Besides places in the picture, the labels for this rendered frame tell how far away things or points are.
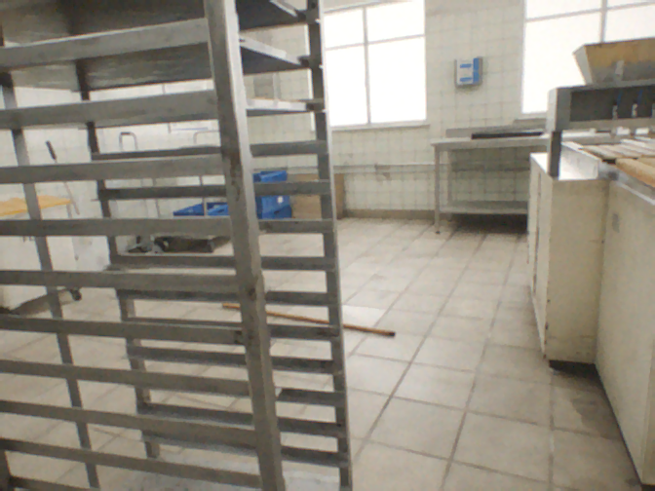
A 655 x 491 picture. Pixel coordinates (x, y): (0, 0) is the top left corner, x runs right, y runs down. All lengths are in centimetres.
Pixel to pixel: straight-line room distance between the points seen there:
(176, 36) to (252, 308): 39
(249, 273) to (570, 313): 167
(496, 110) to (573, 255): 336
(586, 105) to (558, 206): 39
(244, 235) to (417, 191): 487
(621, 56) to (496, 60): 329
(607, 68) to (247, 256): 167
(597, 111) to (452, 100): 335
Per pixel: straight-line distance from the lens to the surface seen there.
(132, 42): 78
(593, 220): 207
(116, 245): 141
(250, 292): 70
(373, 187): 565
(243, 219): 68
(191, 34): 73
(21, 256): 357
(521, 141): 453
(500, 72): 530
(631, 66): 212
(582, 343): 223
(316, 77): 110
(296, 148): 111
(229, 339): 79
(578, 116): 210
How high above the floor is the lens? 110
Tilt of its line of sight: 14 degrees down
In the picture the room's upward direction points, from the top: 4 degrees counter-clockwise
